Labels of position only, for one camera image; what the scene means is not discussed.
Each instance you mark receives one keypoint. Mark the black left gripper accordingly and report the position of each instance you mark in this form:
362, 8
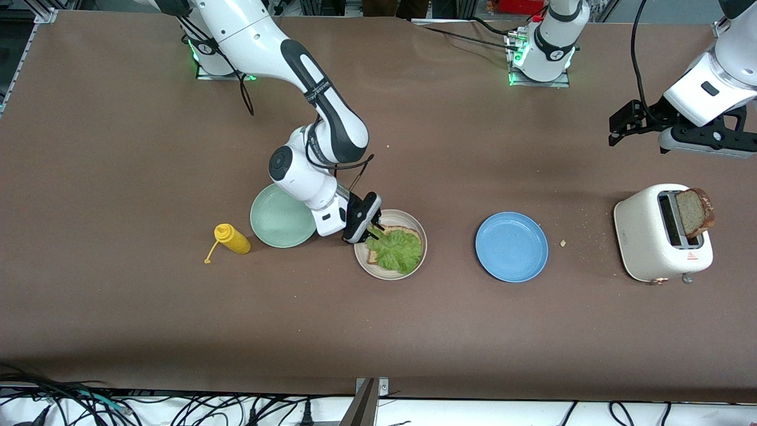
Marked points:
649, 115

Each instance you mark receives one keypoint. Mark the brown bread slice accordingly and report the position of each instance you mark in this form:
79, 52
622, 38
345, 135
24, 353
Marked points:
374, 257
692, 213

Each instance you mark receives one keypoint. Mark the green lettuce leaf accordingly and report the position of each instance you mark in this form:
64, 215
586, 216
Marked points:
396, 251

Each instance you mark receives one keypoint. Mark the yellow mustard squeeze bottle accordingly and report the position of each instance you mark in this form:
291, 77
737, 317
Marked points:
233, 239

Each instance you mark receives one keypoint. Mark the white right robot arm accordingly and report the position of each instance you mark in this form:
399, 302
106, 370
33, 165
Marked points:
254, 35

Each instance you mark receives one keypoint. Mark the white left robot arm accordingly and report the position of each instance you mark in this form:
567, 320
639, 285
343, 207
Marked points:
715, 65

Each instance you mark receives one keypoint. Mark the beige plate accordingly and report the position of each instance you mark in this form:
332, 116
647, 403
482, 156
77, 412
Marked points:
390, 275

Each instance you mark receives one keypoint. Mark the mint green plate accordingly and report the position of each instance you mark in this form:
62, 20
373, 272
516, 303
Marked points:
272, 231

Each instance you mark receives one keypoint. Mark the blue plate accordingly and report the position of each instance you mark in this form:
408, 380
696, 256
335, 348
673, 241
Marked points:
511, 247

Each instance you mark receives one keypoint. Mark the white two-slot toaster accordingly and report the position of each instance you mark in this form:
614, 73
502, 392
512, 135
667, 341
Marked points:
639, 236

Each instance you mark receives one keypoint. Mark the red box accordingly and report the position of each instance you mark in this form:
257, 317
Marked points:
514, 6

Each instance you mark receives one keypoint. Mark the black power plug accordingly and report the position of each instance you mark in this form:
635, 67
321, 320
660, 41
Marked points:
306, 414

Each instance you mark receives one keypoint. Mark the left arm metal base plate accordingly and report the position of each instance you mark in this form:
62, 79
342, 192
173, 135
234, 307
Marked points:
541, 83

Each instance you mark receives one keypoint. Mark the aluminium frame profile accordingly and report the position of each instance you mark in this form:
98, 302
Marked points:
720, 28
23, 53

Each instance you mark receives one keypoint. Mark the metal table bracket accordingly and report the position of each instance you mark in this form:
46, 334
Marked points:
362, 408

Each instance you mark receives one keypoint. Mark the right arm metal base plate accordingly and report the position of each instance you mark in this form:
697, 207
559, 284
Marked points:
207, 76

